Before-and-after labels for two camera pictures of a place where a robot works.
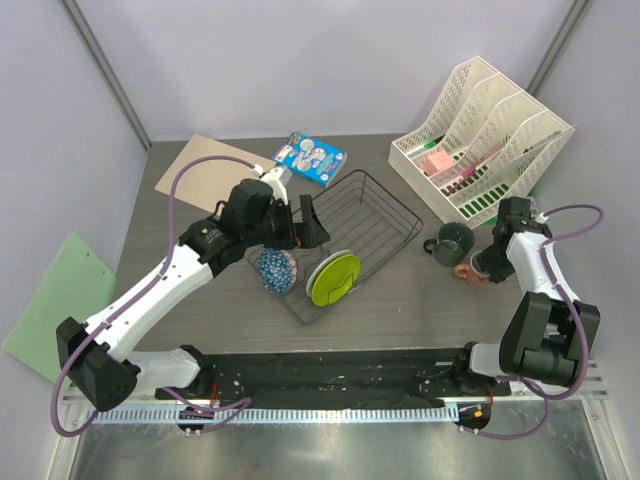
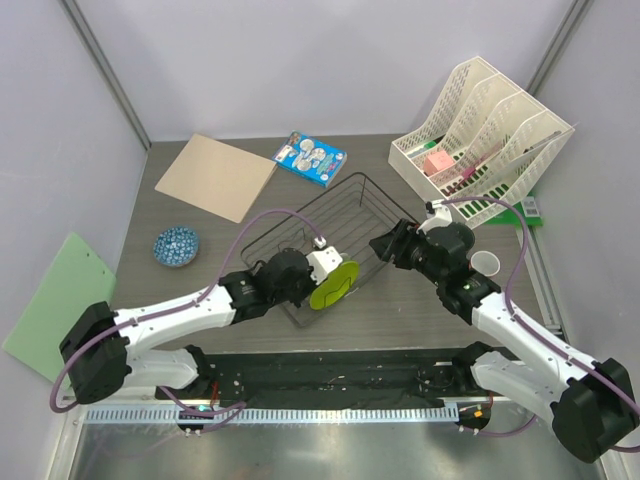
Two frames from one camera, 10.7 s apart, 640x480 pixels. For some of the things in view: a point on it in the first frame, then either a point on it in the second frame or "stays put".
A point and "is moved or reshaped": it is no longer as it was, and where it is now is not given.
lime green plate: (335, 280) stays put
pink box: (436, 162) stays put
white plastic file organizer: (487, 141) stays put
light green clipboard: (77, 286) stays put
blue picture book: (310, 159) stays put
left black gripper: (313, 234) to (309, 287)
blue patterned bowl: (277, 270) is moved or reshaped
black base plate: (337, 378) stays put
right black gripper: (486, 263) to (397, 242)
